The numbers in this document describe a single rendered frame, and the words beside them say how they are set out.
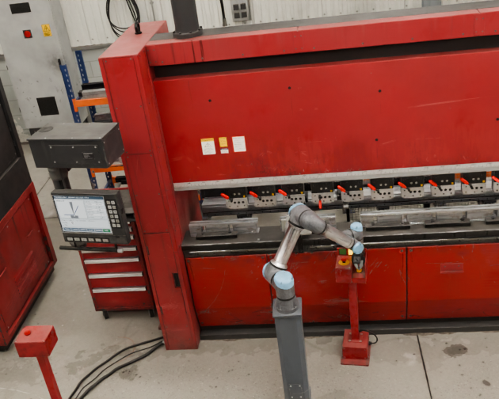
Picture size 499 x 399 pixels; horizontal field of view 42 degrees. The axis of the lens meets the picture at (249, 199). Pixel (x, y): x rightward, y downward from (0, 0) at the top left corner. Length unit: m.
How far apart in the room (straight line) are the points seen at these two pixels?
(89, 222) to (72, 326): 1.74
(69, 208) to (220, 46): 1.37
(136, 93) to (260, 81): 0.78
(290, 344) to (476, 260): 1.44
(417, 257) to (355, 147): 0.91
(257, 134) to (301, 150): 0.31
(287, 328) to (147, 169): 1.37
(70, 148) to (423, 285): 2.57
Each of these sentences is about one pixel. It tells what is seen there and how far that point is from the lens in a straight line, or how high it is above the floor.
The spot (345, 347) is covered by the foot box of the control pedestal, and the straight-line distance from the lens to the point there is 4.84.
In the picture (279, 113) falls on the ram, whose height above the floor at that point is 1.77.
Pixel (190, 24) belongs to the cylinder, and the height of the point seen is 2.38.
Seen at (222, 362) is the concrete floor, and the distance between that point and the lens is 5.00.
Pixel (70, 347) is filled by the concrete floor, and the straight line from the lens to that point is 5.54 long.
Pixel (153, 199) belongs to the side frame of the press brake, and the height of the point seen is 1.32.
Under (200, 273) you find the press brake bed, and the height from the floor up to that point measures 0.63.
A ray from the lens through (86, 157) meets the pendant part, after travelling 3.98.
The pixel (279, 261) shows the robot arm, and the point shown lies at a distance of 4.09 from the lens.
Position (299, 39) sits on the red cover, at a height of 2.24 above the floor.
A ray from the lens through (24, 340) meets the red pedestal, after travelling 4.39.
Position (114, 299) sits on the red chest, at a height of 0.23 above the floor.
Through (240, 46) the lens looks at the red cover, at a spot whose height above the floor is 2.24.
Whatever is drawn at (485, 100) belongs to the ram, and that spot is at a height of 1.75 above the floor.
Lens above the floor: 3.30
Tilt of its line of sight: 28 degrees down
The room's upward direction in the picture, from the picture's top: 8 degrees counter-clockwise
